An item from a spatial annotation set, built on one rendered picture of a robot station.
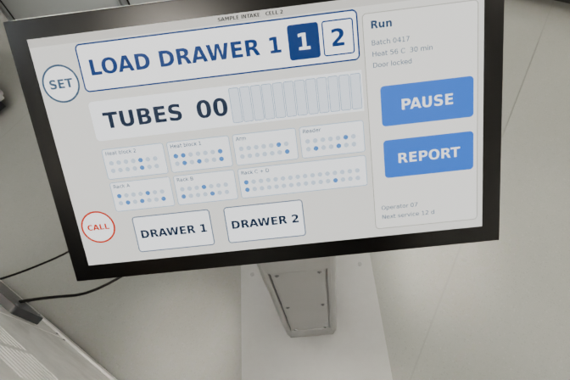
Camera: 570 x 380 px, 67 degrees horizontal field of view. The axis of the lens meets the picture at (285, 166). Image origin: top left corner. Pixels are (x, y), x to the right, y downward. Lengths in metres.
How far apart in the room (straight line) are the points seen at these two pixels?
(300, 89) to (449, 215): 0.23
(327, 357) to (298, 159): 1.02
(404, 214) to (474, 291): 1.09
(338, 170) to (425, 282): 1.11
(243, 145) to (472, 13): 0.28
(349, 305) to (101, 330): 0.85
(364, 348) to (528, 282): 0.59
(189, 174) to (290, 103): 0.14
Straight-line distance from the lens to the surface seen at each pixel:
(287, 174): 0.49
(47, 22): 0.54
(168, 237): 0.54
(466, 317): 1.56
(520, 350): 1.59
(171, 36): 0.49
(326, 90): 0.47
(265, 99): 0.47
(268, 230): 0.52
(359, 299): 1.49
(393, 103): 0.49
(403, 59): 0.48
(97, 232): 0.57
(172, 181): 0.51
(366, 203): 0.51
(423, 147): 0.50
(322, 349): 1.44
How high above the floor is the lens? 1.46
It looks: 56 degrees down
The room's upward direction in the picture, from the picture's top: 10 degrees counter-clockwise
